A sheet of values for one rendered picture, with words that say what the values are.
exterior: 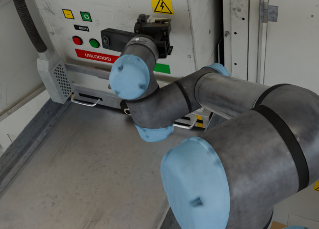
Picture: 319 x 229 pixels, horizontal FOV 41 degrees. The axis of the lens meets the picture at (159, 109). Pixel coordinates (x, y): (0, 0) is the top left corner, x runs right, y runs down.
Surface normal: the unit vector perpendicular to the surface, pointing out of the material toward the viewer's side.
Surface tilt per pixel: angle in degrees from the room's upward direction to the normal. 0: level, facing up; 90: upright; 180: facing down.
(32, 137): 90
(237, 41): 90
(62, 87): 90
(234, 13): 90
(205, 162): 11
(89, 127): 0
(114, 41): 75
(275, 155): 36
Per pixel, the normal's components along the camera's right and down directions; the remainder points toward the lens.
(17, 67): 0.74, 0.40
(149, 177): -0.12, -0.71
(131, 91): -0.16, 0.50
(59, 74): 0.91, 0.20
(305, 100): 0.19, -0.86
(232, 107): -0.96, 0.01
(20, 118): -0.40, 0.67
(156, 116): 0.33, 0.33
